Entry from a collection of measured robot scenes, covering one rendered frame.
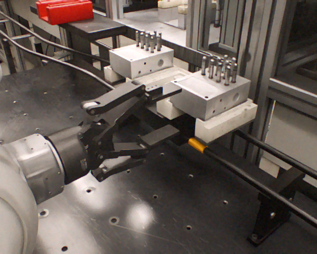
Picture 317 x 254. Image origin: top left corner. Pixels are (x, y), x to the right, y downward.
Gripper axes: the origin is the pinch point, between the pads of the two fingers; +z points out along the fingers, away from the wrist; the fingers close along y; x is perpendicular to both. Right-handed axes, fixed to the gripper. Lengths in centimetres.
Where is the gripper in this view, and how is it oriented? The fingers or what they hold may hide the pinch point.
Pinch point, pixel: (164, 113)
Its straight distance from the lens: 53.1
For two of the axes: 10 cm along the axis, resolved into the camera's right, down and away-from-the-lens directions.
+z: 7.7, -3.5, 5.4
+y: 0.1, -8.3, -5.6
